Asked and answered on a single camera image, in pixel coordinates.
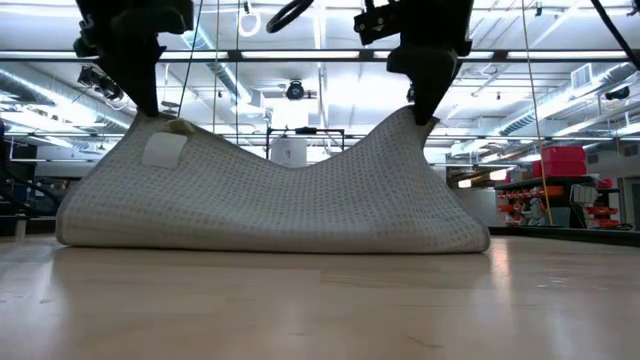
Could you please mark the black ceiling-mounted camera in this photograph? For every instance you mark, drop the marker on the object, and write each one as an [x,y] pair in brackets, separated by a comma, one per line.
[295,91]
[90,76]

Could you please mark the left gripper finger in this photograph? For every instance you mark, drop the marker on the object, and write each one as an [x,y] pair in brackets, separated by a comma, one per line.
[135,75]

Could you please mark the black neighbouring station frame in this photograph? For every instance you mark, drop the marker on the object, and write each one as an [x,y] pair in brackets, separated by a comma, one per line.
[305,131]

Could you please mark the black dome camera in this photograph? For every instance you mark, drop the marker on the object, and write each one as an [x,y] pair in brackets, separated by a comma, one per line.
[617,93]

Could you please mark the silver ventilation duct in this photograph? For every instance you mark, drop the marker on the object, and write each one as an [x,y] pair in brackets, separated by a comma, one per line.
[590,87]
[225,75]

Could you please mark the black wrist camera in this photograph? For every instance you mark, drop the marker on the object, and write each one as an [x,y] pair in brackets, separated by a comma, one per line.
[170,17]
[377,25]

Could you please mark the black overhead frame beam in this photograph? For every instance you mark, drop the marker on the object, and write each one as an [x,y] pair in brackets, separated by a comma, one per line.
[232,55]

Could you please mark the light grey waffle microfiber towel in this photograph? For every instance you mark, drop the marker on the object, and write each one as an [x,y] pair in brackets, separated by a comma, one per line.
[275,210]

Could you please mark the small white post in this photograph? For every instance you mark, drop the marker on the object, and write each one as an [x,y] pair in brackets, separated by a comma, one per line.
[20,227]

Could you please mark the black storage shelf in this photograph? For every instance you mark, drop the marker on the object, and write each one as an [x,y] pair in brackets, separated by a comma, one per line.
[540,181]

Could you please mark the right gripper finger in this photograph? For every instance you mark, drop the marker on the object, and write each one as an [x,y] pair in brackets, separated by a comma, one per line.
[425,80]

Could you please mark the small red storage bins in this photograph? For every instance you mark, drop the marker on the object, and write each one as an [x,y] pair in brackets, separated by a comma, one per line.
[602,212]

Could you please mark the large red storage bin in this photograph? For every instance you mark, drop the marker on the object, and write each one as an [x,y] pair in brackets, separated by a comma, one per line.
[562,161]

